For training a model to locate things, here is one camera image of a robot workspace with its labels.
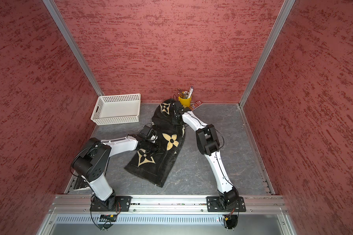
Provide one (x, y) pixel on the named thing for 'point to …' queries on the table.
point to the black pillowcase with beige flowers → (162, 164)
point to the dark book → (80, 185)
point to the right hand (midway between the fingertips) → (176, 123)
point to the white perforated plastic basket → (116, 109)
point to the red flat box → (195, 105)
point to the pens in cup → (185, 94)
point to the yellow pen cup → (185, 102)
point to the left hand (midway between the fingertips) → (163, 153)
